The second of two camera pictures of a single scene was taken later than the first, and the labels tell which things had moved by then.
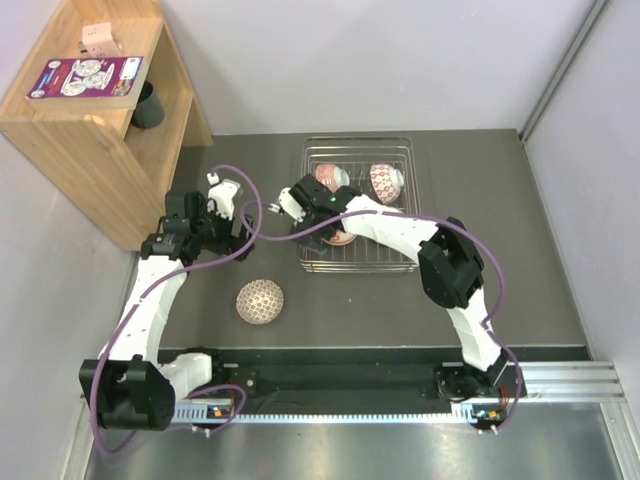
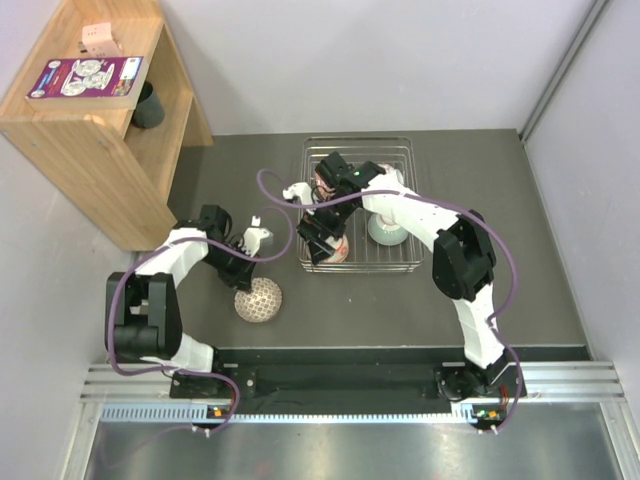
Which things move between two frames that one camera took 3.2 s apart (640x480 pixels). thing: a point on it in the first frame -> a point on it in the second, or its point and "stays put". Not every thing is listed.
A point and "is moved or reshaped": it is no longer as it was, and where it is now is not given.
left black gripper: (230, 244) -> (241, 278)
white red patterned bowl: (386, 181) stays put
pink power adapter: (98, 41) stays put
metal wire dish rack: (357, 156) stays put
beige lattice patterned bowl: (260, 301) stays put
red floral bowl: (342, 237) is moved or reshaped
